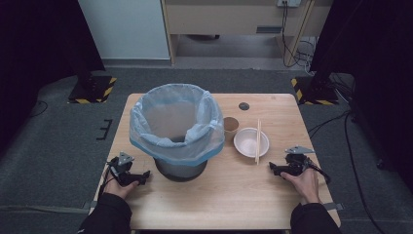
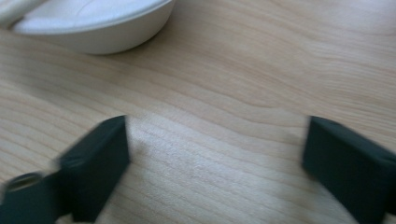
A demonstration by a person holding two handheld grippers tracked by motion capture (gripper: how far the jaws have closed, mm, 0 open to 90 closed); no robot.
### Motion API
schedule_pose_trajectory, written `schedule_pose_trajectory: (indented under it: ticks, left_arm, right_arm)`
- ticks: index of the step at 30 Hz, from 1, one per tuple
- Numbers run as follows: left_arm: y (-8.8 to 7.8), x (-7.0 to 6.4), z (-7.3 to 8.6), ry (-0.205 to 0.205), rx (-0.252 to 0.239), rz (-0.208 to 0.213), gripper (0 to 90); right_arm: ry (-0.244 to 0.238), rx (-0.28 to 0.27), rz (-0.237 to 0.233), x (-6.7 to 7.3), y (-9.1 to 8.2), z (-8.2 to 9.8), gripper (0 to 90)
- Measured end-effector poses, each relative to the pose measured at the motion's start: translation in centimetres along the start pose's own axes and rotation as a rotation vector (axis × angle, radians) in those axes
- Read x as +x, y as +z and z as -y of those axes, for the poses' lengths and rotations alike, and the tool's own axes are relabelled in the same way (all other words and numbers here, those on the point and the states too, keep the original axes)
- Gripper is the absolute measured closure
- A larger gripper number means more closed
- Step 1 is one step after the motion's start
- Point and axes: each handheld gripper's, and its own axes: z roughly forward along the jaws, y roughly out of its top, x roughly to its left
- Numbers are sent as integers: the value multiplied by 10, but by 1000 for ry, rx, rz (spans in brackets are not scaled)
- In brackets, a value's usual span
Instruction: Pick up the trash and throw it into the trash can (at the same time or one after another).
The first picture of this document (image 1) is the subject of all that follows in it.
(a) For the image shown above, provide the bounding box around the brown paper cup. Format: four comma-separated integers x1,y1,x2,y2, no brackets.
223,116,241,142

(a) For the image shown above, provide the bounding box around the white bowl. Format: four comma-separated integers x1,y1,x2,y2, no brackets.
233,127,271,159

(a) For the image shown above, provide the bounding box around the wooden chopstick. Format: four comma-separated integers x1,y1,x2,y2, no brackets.
254,118,260,166
257,118,263,164

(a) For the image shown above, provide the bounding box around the black curtain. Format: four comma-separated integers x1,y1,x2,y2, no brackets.
310,0,413,193
0,0,106,154

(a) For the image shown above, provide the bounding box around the long black floor cable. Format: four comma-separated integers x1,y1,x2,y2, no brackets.
307,110,388,234

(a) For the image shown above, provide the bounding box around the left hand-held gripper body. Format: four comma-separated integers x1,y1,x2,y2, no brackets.
106,151,142,187

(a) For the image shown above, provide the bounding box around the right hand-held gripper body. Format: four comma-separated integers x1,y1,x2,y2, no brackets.
280,145,316,176

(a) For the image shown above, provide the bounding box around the white board panel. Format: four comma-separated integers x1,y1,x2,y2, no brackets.
77,0,171,60

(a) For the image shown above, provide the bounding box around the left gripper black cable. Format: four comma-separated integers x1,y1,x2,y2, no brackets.
97,161,114,198

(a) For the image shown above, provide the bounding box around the grey trash bin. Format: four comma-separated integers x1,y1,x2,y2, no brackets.
154,135,208,183

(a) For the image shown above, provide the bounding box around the beige wooden desk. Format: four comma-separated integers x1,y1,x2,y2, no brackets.
161,0,334,66

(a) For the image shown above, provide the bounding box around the person's left hand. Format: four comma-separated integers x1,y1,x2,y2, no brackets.
103,177,140,200

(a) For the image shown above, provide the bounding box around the striped black stand base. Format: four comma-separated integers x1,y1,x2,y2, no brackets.
67,75,118,105
290,76,340,106

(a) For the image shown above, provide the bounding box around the thin black floor cable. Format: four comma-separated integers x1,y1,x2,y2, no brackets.
30,100,49,118

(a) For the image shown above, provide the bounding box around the black socket cable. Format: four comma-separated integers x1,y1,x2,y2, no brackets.
281,1,315,69

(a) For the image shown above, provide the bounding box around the grey wall socket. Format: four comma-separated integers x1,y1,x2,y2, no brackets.
277,0,302,8

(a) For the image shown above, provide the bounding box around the person's right hand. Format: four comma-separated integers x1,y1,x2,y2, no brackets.
281,168,323,205

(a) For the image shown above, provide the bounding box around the blue plastic bin bag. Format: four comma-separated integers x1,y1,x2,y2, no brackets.
129,83,226,168

